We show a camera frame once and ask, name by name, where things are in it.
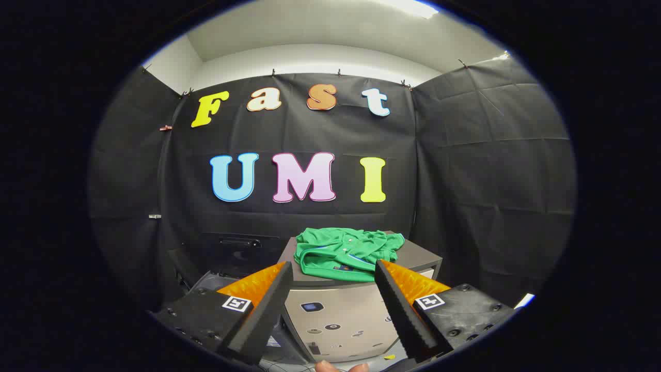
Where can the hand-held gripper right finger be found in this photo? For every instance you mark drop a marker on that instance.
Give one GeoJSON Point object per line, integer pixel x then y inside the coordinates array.
{"type": "Point", "coordinates": [400, 315]}

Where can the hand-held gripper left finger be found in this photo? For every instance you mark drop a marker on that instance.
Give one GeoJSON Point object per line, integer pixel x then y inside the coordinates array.
{"type": "Point", "coordinates": [263, 320]}

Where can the green polo shirt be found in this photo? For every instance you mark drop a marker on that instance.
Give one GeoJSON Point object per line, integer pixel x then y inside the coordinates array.
{"type": "Point", "coordinates": [335, 248]}

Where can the black backdrop cloth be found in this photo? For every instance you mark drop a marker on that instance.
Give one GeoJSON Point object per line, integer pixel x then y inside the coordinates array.
{"type": "Point", "coordinates": [465, 181]}

